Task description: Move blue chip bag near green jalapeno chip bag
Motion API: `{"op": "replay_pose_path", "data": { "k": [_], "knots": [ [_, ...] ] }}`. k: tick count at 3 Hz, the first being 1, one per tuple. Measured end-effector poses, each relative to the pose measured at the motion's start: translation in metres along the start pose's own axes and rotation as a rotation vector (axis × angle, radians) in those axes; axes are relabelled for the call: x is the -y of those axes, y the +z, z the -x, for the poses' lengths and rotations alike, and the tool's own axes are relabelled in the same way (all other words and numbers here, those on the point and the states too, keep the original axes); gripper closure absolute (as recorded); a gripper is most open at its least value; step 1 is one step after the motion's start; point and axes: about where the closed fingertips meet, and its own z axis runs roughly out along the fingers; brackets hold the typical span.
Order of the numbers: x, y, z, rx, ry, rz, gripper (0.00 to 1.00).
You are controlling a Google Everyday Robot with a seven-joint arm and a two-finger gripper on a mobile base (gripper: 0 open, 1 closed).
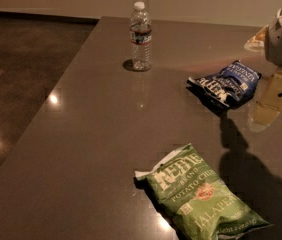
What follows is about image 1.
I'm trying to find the green jalapeno chip bag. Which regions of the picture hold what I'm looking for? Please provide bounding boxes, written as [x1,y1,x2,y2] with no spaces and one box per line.
[135,144,270,240]

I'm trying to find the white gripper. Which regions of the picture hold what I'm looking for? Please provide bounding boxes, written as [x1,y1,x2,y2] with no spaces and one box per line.
[244,7,282,132]

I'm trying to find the clear plastic water bottle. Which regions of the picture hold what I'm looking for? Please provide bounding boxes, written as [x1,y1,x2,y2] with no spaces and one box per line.
[129,1,152,71]

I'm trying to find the blue chip bag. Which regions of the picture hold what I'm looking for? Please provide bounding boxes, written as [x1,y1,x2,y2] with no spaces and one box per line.
[187,60,261,110]

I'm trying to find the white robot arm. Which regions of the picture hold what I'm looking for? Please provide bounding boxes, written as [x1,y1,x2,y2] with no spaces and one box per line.
[244,7,282,132]

